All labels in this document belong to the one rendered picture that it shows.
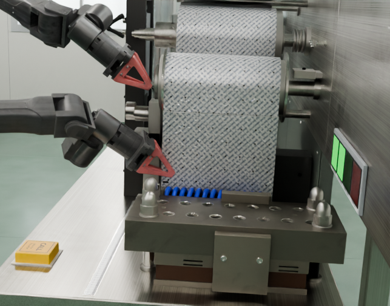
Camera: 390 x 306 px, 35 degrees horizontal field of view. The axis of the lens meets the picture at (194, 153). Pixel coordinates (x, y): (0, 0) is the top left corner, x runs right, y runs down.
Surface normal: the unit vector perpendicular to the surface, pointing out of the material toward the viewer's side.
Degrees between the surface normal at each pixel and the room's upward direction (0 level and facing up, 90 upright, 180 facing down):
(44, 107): 32
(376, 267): 90
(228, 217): 0
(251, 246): 90
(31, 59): 90
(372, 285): 90
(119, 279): 0
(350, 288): 0
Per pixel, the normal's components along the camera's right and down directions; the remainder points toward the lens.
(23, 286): 0.04, -0.97
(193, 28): -0.05, -0.02
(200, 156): -0.07, 0.28
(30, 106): 0.23, -0.70
